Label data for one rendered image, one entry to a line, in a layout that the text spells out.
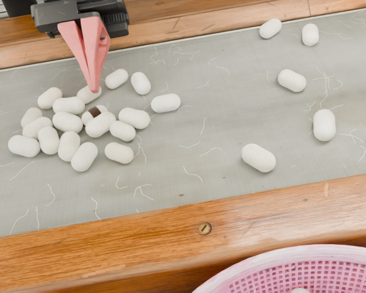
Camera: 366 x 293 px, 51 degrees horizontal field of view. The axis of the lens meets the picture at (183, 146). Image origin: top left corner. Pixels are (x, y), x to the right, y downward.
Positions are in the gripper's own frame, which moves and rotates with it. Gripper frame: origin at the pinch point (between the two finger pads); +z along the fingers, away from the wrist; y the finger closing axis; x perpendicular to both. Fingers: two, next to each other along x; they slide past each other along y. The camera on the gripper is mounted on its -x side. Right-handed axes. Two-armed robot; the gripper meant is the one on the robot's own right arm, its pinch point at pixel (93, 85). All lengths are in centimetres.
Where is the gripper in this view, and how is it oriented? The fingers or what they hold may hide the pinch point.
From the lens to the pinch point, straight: 46.4
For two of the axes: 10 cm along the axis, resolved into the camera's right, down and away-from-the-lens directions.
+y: 9.9, -1.7, 0.0
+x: 0.2, 1.0, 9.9
